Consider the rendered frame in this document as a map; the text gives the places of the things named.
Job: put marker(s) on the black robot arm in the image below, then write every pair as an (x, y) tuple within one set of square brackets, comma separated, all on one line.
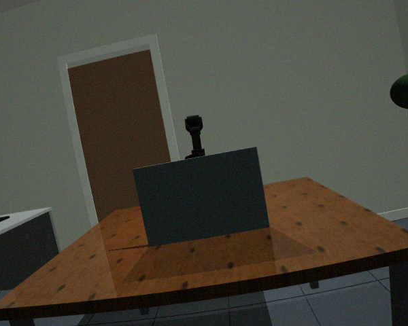
[(194, 126)]

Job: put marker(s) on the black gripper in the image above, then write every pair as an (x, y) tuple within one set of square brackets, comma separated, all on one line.
[(193, 155)]

